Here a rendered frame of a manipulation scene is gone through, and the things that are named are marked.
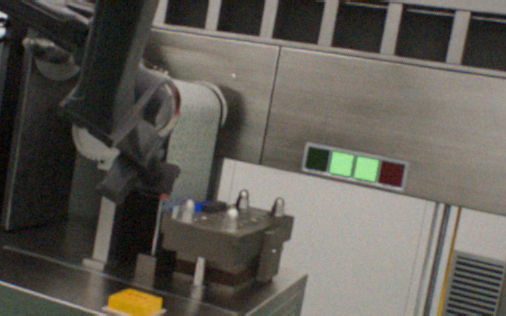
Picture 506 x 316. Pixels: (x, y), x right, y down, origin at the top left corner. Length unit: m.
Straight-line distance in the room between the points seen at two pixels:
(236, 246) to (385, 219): 2.71
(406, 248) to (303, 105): 2.43
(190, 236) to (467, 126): 0.67
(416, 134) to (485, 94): 0.17
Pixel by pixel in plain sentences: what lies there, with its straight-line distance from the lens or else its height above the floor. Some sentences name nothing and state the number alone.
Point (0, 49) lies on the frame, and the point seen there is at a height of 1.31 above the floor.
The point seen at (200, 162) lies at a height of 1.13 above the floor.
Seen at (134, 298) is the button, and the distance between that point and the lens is 1.21.
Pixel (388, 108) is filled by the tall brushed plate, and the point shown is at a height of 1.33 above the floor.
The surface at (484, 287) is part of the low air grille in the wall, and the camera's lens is 3.99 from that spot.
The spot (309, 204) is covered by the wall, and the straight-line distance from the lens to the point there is 4.07.
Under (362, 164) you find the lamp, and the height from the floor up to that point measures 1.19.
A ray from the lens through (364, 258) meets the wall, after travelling 4.04.
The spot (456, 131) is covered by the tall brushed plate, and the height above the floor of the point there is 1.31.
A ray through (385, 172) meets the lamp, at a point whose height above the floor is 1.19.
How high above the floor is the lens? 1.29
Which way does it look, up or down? 5 degrees down
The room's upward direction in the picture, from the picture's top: 10 degrees clockwise
